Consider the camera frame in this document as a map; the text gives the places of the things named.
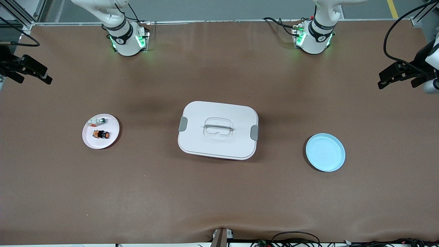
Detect white lidded storage box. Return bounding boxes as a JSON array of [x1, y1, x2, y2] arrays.
[[178, 101, 259, 161]]

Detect pink round plate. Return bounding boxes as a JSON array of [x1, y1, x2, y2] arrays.
[[82, 114, 120, 150]]

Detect light blue round plate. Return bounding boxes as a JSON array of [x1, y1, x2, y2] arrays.
[[306, 133, 346, 172]]

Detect brown table mat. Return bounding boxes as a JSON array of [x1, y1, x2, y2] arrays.
[[0, 20, 439, 245]]

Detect aluminium frame profile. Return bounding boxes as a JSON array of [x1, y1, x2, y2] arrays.
[[0, 0, 47, 31], [411, 0, 439, 28]]

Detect green white push-button switch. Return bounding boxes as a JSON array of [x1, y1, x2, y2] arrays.
[[87, 117, 107, 128]]

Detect black left base cables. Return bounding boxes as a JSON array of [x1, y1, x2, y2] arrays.
[[263, 16, 303, 36]]

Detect black cable bundle with LEDs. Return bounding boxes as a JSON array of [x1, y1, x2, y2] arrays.
[[343, 238, 439, 247]]

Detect black looped cable bundle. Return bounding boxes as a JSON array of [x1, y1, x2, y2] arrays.
[[252, 232, 321, 247]]

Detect brown camera mount post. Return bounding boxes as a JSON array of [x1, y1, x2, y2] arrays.
[[211, 227, 234, 247]]

